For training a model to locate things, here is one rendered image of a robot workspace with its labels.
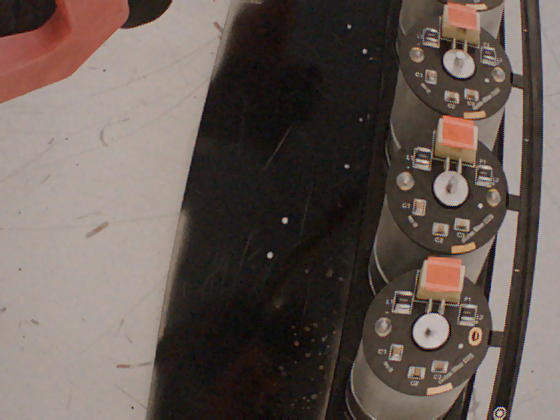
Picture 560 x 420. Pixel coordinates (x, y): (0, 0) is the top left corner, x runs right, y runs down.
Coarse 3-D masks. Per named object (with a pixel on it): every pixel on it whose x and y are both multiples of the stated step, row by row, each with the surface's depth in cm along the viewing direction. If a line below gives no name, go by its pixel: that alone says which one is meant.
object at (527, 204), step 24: (528, 0) 25; (528, 24) 25; (528, 48) 25; (528, 72) 25; (528, 96) 24; (528, 120) 24; (528, 144) 24; (528, 168) 24; (528, 192) 24; (528, 216) 23; (528, 240) 23; (528, 264) 23; (528, 288) 23; (528, 312) 23; (504, 336) 22; (504, 360) 22; (504, 384) 22; (504, 408) 22
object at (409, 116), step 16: (448, 64) 25; (464, 64) 25; (400, 80) 25; (464, 80) 25; (400, 96) 25; (400, 112) 26; (416, 112) 25; (432, 112) 24; (400, 128) 26; (416, 128) 26; (432, 128) 25; (480, 128) 25; (496, 128) 26; (400, 144) 27
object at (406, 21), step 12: (408, 0) 27; (420, 0) 26; (432, 0) 26; (408, 12) 27; (420, 12) 26; (432, 12) 26; (480, 12) 25; (492, 12) 26; (408, 24) 28; (480, 24) 26; (492, 24) 26; (396, 48) 30
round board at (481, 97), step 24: (432, 24) 25; (408, 48) 25; (432, 48) 25; (456, 48) 25; (480, 48) 25; (408, 72) 24; (432, 72) 24; (480, 72) 25; (504, 72) 25; (432, 96) 24; (456, 96) 24; (480, 96) 24; (504, 96) 24
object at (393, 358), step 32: (384, 288) 23; (416, 288) 23; (448, 320) 23; (480, 320) 22; (384, 352) 22; (416, 352) 22; (448, 352) 22; (480, 352) 22; (416, 384) 22; (448, 384) 22
